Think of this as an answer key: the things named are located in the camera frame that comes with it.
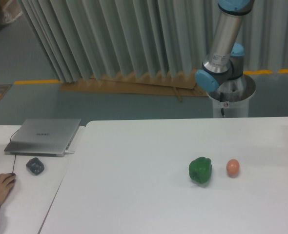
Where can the person's bare hand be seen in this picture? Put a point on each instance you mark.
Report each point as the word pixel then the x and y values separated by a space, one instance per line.
pixel 5 186

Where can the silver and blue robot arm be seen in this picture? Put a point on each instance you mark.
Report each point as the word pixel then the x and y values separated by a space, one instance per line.
pixel 226 57

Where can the green bell pepper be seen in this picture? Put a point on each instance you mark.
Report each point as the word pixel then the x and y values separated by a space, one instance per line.
pixel 200 170

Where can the small black gadget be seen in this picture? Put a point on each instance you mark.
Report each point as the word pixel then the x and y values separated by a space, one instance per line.
pixel 35 166

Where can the silver closed laptop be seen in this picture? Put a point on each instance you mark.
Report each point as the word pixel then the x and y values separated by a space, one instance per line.
pixel 43 137

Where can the white usb plug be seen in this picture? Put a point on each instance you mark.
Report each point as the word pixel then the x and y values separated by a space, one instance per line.
pixel 69 152

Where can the grey folding curtain screen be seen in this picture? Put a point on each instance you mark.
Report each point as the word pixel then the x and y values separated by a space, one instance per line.
pixel 96 38

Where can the plastic wrapped cardboard boxes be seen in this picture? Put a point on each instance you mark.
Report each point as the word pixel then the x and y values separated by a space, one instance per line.
pixel 10 11

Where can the brown cardboard sheet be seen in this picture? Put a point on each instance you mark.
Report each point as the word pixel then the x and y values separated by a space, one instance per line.
pixel 178 86

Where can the brown egg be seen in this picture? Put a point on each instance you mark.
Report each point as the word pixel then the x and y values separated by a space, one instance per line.
pixel 233 167

